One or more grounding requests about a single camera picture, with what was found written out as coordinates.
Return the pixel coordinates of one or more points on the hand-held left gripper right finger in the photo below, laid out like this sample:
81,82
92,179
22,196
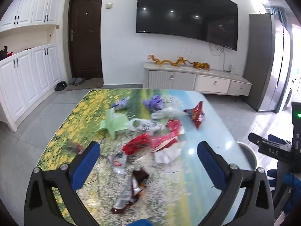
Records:
210,164

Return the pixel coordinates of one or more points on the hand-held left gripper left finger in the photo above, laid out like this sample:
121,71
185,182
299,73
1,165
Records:
84,164

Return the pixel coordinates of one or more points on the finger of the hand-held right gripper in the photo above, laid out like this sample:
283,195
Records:
275,151
278,138

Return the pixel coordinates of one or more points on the small red wrapper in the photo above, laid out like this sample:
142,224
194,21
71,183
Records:
77,147

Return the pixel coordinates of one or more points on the grey round waste bin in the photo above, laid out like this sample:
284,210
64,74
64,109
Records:
247,153

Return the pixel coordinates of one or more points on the white tissue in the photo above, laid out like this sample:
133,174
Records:
167,154

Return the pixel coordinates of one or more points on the red foil packet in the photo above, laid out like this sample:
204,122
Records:
175,126

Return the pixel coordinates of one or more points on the red snack packet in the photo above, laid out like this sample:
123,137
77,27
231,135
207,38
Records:
196,114

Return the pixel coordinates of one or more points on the red white packet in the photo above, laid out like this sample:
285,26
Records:
162,141

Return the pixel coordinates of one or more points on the brown silver wrapper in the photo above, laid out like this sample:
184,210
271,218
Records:
136,181

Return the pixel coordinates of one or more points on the clear plastic bag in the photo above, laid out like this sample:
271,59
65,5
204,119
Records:
164,113

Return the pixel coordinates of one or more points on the white printed plastic wrapper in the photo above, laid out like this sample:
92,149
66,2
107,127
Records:
141,124

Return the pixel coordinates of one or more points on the purple white wrapper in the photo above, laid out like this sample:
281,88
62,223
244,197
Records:
121,103

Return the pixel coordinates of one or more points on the purple plastic wrapper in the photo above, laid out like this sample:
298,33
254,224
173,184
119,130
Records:
154,102

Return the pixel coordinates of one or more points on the person's right hand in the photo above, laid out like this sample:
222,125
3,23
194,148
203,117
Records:
292,193

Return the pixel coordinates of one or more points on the white washing machine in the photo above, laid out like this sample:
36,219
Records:
289,96

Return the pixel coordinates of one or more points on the grey refrigerator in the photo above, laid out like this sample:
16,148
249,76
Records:
258,63

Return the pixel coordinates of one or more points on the brown doormat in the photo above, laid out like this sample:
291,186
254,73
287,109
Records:
91,84

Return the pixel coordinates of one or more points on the white grey television cabinet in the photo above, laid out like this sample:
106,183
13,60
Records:
211,82

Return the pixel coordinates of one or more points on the grey slipper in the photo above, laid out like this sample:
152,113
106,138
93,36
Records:
72,81
79,81

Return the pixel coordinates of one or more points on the white power strip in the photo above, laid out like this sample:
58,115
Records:
232,68

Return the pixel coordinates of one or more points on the yellow tiger figurine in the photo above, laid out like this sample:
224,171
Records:
201,66

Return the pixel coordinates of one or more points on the white floor cabinet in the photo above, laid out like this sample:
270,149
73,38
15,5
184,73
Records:
23,80

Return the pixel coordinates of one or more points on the yellow dragon figurine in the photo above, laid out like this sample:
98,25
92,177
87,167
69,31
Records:
162,62
181,61

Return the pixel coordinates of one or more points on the blue curtain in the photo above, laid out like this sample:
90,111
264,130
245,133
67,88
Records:
279,16

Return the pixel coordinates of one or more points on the dark brown door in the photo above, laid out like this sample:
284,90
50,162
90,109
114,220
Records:
85,40

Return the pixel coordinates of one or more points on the black bag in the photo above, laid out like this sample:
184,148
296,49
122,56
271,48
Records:
3,54

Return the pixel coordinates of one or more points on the black wall television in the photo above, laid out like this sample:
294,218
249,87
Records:
183,11

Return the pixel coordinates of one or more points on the beige wall switch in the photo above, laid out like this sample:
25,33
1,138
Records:
109,6

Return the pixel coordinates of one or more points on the white wall cabinet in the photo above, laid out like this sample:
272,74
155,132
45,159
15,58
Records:
25,4

